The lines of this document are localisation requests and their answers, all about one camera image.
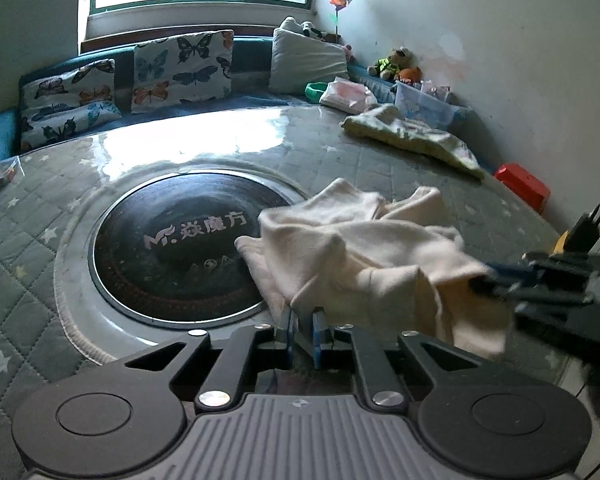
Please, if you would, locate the cream fleece garment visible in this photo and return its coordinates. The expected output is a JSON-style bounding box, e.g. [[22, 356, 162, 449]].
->
[[235, 179, 510, 360]]

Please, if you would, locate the red plastic stool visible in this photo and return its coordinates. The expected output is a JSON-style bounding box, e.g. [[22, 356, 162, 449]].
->
[[493, 162, 550, 214]]

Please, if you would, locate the black round cooktop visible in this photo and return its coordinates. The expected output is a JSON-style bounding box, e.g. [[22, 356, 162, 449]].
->
[[88, 170, 290, 330]]

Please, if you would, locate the green floral folded blanket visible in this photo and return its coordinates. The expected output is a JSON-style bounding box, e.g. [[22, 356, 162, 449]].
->
[[340, 104, 486, 180]]

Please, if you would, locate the clear plastic storage box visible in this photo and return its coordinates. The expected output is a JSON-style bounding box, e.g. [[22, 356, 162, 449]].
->
[[394, 82, 471, 130]]

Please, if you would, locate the grey quilted star table cover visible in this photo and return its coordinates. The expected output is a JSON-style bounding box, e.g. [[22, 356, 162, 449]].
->
[[0, 106, 557, 479]]

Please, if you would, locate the orange plush toy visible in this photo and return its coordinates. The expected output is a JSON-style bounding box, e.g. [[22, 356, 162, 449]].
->
[[396, 66, 422, 86]]

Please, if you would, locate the pink white folded cloth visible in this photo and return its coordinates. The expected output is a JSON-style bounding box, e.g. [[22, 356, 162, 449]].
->
[[318, 77, 378, 115]]

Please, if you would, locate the teddy bear in green vest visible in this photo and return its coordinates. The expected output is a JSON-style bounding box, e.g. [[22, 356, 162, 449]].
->
[[367, 48, 413, 81]]

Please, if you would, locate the small clear plastic box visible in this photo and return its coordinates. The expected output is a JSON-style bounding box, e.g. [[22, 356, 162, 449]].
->
[[0, 156, 23, 190]]

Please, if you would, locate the green plastic bowl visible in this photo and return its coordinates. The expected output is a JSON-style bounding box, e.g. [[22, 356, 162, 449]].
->
[[304, 81, 328, 104]]

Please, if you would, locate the small butterfly cushion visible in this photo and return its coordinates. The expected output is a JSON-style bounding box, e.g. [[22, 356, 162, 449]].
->
[[20, 58, 122, 153]]

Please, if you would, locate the grey plain cushion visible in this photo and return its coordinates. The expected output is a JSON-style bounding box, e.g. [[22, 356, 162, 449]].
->
[[268, 28, 349, 94]]

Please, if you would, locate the blue bench sofa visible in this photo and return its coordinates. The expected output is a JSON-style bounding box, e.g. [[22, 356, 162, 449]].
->
[[0, 34, 496, 172]]

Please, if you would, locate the colourful pinwheel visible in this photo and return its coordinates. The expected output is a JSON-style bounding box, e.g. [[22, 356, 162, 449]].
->
[[329, 0, 352, 38]]

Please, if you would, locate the large butterfly cushion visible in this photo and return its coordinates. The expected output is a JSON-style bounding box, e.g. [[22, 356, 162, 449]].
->
[[131, 29, 234, 114]]

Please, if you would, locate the black white plush toy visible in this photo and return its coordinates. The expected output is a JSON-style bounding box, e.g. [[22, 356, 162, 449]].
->
[[279, 16, 325, 40]]

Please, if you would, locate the yellow black cable holder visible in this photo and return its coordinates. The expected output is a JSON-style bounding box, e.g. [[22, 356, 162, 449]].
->
[[553, 204, 600, 254]]

